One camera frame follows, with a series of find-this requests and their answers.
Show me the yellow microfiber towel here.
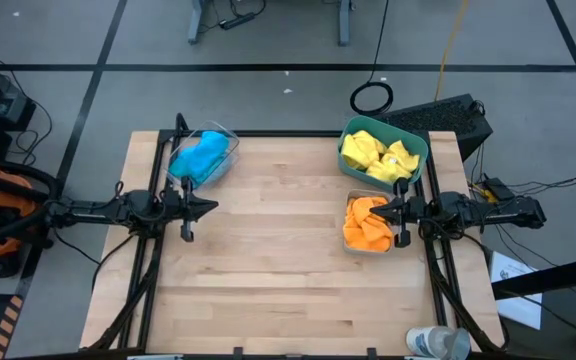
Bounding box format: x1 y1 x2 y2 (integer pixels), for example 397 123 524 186
340 129 388 172
366 139 422 186

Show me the yellow hanging cable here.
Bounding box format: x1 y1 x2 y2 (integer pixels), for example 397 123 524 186
434 0 470 102

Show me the black metal table frame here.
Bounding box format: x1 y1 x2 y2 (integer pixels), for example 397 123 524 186
86 112 508 354

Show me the green plastic basket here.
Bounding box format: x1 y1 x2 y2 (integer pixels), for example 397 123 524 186
336 114 430 195

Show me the blue microfiber towel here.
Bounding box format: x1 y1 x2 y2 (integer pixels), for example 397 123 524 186
169 148 215 187
191 130 232 167

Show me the grey plastic basket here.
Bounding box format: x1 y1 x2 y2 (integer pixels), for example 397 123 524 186
341 188 398 257

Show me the black hanging cable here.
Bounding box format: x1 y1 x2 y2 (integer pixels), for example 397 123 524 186
349 0 395 117

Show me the orange shop vacuum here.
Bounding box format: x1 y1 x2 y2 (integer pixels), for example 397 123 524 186
0 154 62 279

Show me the grey desk leg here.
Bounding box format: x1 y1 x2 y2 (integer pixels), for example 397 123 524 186
337 0 354 48
187 0 207 45

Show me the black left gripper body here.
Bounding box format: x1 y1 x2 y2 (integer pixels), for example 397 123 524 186
165 177 202 244

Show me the clear plastic basket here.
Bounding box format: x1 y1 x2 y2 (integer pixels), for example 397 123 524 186
165 119 241 191

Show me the black power adapter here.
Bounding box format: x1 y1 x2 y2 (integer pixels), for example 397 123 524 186
482 176 517 202

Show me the black computer tower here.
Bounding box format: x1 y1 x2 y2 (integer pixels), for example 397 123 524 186
372 93 494 162

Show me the black power strip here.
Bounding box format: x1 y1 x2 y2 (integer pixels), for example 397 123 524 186
219 11 258 31

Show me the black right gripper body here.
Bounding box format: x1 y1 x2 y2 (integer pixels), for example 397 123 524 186
391 177 427 250

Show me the clear plastic bottle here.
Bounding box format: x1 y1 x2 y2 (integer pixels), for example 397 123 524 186
406 324 472 360

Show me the white paper sheet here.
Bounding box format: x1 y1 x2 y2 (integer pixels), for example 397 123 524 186
489 250 544 331

